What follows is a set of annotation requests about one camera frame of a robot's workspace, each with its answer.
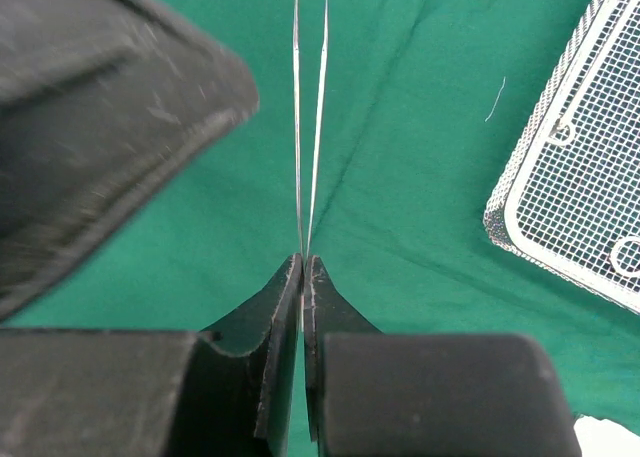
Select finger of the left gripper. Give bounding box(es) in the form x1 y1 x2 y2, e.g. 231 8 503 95
1 0 259 318

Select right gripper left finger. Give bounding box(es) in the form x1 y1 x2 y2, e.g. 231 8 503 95
1 254 303 456

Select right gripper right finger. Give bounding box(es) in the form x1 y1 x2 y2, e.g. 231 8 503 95
302 256 581 456

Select steel tweezers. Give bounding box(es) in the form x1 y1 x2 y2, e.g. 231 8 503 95
291 0 330 328

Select metal mesh instrument tray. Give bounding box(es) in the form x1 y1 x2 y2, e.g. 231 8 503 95
483 0 639 312

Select green surgical cloth wrap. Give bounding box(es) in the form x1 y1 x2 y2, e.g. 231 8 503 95
13 0 639 429

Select plastic packet printed label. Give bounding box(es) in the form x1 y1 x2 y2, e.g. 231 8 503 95
574 416 640 457

